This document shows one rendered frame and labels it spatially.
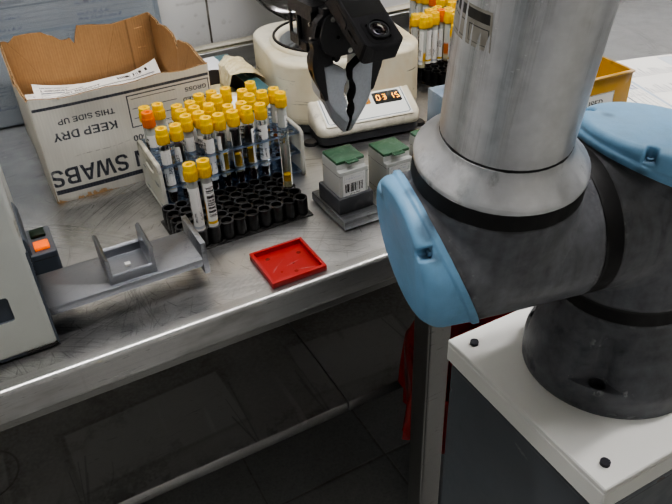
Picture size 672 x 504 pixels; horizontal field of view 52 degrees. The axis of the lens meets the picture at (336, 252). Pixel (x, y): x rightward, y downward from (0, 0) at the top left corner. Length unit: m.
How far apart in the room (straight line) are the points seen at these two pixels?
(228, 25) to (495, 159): 1.00
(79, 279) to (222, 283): 0.15
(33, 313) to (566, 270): 0.50
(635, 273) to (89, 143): 0.71
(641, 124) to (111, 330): 0.54
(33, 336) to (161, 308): 0.13
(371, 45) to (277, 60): 0.39
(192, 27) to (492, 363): 0.91
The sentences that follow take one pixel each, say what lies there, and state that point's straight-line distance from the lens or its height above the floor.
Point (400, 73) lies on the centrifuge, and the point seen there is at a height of 0.95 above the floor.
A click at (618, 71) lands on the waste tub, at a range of 1.14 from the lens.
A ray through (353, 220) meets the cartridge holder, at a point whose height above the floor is 0.89.
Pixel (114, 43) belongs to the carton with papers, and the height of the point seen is 0.99.
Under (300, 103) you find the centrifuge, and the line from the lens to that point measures 1.08.
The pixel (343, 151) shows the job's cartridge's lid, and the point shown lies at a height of 0.96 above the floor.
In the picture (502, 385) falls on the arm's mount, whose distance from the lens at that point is 0.64.
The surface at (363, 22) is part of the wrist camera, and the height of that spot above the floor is 1.14.
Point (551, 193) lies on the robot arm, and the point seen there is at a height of 1.14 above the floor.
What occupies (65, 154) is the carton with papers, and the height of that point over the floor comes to 0.94.
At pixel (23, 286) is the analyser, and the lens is 0.72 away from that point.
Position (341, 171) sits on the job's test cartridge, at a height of 0.95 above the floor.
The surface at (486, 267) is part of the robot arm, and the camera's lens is 0.46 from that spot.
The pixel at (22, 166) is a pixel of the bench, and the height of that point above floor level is 0.88.
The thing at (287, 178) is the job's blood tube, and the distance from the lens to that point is 0.91.
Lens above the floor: 1.35
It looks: 35 degrees down
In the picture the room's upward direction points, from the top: 3 degrees counter-clockwise
